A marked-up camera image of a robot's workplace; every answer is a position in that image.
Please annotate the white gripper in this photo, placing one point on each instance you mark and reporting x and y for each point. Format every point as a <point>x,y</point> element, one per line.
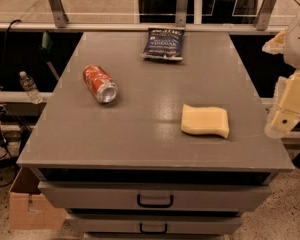
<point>299,45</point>

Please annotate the blue chip bag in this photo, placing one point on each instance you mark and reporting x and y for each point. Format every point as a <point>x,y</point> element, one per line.
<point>164,43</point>

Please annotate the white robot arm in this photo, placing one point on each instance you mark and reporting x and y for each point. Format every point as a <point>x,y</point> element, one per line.
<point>291,53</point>

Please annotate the yellow sponge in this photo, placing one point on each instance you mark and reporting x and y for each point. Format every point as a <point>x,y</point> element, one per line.
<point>205,121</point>

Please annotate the red soda can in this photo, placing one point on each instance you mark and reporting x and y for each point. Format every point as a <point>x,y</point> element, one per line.
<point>100,84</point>

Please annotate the top grey drawer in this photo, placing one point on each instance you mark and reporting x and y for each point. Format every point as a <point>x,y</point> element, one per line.
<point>122,196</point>

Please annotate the grey drawer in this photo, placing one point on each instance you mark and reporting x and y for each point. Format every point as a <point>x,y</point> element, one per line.
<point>122,196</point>
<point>176,224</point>

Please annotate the clear plastic water bottle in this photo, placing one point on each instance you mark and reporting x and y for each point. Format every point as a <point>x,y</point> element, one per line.
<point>29,86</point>

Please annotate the cardboard box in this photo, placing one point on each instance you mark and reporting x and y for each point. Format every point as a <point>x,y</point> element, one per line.
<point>28,207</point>

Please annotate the right metal bracket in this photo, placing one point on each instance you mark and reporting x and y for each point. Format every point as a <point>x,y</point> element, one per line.
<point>262,19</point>

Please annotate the metal bracket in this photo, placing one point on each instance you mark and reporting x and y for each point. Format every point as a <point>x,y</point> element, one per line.
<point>181,13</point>
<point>59,15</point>
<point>262,19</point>

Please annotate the middle metal bracket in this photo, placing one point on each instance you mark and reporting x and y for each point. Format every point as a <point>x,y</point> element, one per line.
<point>181,13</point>

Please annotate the black top drawer handle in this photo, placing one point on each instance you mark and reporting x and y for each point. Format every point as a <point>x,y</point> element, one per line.
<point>155,203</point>

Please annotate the black drawer handle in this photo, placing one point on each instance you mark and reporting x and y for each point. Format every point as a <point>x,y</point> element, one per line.
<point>154,229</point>
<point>155,203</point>

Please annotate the left metal bracket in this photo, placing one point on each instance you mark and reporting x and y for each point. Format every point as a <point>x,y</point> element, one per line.
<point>59,15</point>

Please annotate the green handled tool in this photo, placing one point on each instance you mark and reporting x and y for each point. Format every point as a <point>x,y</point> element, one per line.
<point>45,49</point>

